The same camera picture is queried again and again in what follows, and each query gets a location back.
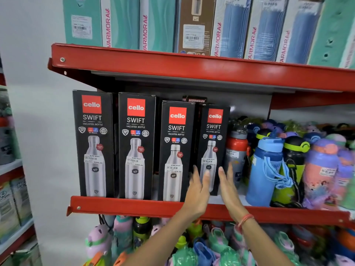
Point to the person's left fingers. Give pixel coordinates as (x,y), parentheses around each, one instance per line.
(195,178)

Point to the white and blue bottle box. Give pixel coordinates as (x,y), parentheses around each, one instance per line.
(301,33)
(267,30)
(233,27)

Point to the green and black bottle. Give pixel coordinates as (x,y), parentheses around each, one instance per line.
(296,146)

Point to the pile of colourful kids bottles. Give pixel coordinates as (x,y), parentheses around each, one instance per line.
(222,246)

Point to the bottles on side shelf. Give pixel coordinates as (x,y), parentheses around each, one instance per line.
(7,135)

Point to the white and red side shelf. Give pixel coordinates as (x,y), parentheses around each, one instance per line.
(13,236)

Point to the red and grey bottle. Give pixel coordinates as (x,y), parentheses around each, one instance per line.
(236,152)

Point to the green printed boxes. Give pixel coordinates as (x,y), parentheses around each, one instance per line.
(13,202)

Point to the person's left forearm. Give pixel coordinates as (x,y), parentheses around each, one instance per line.
(163,241)

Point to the pink and purple kids bottle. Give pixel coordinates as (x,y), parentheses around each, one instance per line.
(319,174)
(345,174)

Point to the red metal shelf board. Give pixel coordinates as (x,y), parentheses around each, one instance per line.
(138,208)
(194,67)

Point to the person's right forearm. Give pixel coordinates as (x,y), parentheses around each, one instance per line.
(263,246)

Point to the teal bottle box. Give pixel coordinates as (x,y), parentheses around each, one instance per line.
(160,24)
(124,22)

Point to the person's left hand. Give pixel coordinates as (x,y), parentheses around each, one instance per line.
(197,196)

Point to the black steel bottle box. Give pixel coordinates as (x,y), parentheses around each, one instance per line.
(215,130)
(136,130)
(177,135)
(94,127)

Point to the brown bottle box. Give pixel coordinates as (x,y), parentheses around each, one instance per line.
(194,13)

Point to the orange wrist band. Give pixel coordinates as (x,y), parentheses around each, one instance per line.
(246,218)

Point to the row of colourful kids bottles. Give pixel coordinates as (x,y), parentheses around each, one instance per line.
(305,128)

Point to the person's right hand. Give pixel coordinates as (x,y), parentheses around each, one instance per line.
(230,196)

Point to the green textured bottle box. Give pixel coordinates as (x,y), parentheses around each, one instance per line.
(332,30)

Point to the person's right fingers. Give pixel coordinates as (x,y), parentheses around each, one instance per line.
(224,178)

